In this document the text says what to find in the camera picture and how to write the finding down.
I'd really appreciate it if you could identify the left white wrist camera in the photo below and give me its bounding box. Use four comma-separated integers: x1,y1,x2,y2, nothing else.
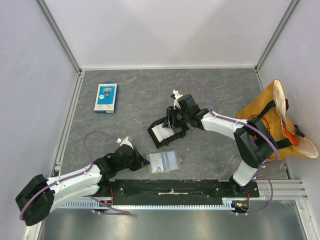
116,136,133,149

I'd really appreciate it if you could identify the grey slotted cable duct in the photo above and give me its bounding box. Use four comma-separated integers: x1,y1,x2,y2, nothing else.
58,198,244,211

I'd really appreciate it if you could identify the silver VIP credit card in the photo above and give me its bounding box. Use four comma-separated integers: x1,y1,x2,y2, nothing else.
149,153,165,174

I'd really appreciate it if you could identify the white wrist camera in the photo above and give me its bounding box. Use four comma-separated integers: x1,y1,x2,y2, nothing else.
170,89,183,110
116,136,133,149

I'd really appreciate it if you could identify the blue razor package box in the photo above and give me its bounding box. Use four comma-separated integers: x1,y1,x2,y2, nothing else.
94,82,119,114

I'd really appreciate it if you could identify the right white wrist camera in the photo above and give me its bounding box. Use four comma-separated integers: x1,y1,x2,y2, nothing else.
170,89,183,110

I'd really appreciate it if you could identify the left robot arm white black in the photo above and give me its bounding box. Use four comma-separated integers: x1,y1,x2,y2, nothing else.
15,144,150,226

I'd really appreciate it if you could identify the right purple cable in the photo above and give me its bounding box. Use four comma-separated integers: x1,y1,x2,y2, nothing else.
176,79,280,216

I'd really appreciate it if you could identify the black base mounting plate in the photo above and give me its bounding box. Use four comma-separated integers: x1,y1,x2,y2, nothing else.
94,179,260,206

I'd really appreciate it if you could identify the black plastic card box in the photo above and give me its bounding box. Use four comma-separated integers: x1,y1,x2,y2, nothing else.
147,117,190,149

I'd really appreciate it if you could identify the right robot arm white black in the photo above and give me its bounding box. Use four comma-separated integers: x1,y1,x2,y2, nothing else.
162,91,279,197

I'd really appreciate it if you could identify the yellow tote bag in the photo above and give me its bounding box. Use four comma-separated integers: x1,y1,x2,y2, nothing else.
237,79,319,160

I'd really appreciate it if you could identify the white card stack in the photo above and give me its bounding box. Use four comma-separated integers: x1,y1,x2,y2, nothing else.
151,123,175,142

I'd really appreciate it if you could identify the grey card holder wallet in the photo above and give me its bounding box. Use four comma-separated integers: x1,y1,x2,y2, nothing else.
146,149,182,176

